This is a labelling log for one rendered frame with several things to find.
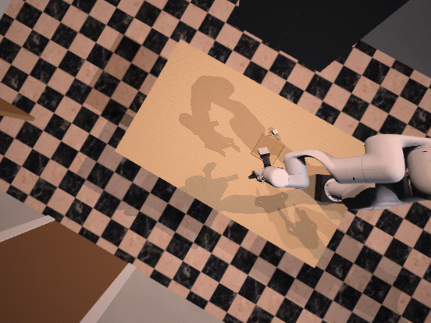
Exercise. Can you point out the brown square mat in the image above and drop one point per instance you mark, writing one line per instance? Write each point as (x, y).
(273, 146)

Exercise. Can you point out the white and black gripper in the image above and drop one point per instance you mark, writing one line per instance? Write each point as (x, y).
(256, 175)

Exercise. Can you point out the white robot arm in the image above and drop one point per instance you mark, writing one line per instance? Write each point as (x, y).
(379, 173)

